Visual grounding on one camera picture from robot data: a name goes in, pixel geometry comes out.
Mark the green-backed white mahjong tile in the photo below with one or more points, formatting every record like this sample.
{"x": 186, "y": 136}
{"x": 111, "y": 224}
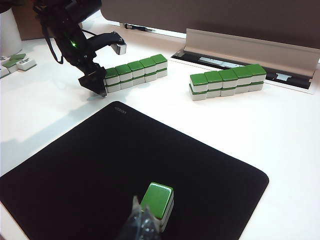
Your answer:
{"x": 256, "y": 86}
{"x": 213, "y": 77}
{"x": 165, "y": 222}
{"x": 3, "y": 72}
{"x": 150, "y": 78}
{"x": 147, "y": 63}
{"x": 257, "y": 70}
{"x": 138, "y": 81}
{"x": 243, "y": 89}
{"x": 156, "y": 200}
{"x": 113, "y": 88}
{"x": 126, "y": 85}
{"x": 13, "y": 60}
{"x": 136, "y": 67}
{"x": 228, "y": 92}
{"x": 242, "y": 73}
{"x": 214, "y": 93}
{"x": 228, "y": 75}
{"x": 123, "y": 71}
{"x": 158, "y": 60}
{"x": 198, "y": 96}
{"x": 112, "y": 75}
{"x": 161, "y": 73}
{"x": 2, "y": 58}
{"x": 198, "y": 80}
{"x": 26, "y": 63}

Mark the white slot bracket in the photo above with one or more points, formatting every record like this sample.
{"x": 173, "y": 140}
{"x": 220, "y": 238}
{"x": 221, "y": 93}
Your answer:
{"x": 282, "y": 75}

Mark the white cylindrical pot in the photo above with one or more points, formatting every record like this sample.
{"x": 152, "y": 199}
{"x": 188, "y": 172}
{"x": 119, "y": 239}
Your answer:
{"x": 10, "y": 32}

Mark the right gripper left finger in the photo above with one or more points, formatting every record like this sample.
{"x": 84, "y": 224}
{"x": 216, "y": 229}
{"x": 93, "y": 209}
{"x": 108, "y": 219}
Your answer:
{"x": 136, "y": 225}

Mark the dark pen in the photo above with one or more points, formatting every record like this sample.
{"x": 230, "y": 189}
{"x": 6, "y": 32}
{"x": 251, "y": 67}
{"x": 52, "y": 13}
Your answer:
{"x": 136, "y": 27}

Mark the black mouse mat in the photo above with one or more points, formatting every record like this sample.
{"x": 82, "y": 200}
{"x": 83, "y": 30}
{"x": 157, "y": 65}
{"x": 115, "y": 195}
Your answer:
{"x": 100, "y": 162}

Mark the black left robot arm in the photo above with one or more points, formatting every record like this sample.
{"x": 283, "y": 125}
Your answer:
{"x": 62, "y": 27}

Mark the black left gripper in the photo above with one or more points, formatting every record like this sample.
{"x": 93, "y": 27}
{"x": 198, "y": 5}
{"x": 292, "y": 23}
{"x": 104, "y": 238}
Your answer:
{"x": 83, "y": 62}

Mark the grey desk partition panel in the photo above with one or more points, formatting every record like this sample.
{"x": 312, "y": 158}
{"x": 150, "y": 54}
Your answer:
{"x": 200, "y": 15}

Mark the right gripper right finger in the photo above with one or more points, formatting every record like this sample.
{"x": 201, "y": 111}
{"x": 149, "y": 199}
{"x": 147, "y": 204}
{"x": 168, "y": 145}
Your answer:
{"x": 152, "y": 227}

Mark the brown cardboard box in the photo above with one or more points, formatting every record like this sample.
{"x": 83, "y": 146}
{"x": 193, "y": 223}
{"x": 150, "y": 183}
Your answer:
{"x": 27, "y": 25}

